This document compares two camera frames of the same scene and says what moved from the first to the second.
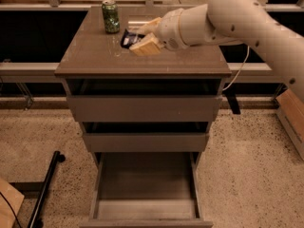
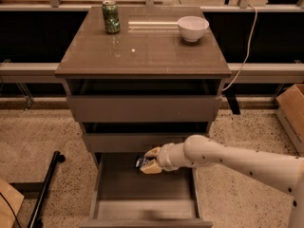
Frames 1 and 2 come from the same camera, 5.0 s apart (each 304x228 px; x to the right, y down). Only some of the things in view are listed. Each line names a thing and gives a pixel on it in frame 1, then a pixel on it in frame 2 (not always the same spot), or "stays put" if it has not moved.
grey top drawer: [144, 100] stays put
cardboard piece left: [10, 201] stays put
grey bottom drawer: [146, 190] stays put
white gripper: [168, 28] to [164, 158]
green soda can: [111, 17] stays put
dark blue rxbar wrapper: [129, 39] to [141, 161]
